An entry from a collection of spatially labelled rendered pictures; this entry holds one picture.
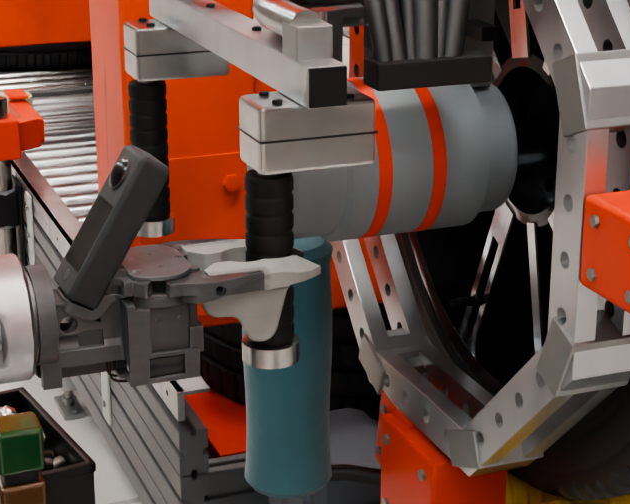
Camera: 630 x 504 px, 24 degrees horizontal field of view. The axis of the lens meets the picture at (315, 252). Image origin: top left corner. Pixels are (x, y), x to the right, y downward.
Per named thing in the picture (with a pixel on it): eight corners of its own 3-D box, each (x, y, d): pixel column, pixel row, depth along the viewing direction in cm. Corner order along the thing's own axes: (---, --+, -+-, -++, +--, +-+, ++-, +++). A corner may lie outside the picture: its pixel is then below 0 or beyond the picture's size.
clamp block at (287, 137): (377, 165, 107) (378, 94, 105) (260, 177, 103) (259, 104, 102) (350, 149, 111) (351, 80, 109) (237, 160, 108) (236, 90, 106)
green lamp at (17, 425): (46, 471, 121) (44, 427, 120) (-2, 479, 120) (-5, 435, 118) (37, 451, 125) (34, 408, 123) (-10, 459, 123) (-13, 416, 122)
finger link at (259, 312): (319, 326, 110) (198, 337, 108) (319, 252, 108) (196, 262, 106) (329, 342, 107) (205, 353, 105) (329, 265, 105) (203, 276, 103)
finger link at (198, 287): (255, 279, 108) (138, 288, 106) (255, 256, 107) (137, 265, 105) (268, 301, 103) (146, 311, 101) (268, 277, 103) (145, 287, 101)
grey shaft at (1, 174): (31, 339, 299) (15, 101, 283) (5, 343, 297) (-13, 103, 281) (23, 324, 307) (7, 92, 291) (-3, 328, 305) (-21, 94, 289)
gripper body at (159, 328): (181, 339, 112) (24, 361, 108) (177, 233, 109) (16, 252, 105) (211, 376, 105) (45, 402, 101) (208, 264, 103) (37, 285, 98)
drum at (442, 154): (521, 241, 128) (528, 83, 124) (294, 270, 121) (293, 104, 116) (449, 198, 141) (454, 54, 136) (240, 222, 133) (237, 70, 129)
